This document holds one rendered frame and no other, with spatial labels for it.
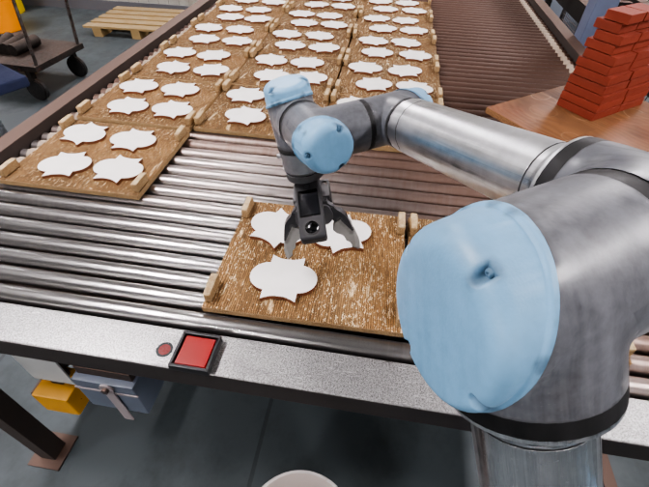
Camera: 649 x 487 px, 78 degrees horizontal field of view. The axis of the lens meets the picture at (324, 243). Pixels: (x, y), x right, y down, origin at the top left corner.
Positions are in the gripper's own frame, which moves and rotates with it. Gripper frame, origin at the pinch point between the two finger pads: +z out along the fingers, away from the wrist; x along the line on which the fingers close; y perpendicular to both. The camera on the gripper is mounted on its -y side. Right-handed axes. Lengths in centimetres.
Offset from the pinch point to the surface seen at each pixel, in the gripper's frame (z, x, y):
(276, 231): 2.3, 11.5, 13.6
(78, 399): 23, 63, -12
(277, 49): -7, 17, 138
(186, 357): 3.6, 26.7, -18.2
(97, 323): 0.7, 46.5, -9.5
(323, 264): 6.1, 1.1, 4.1
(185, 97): -9, 48, 88
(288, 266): 3.7, 8.5, 2.4
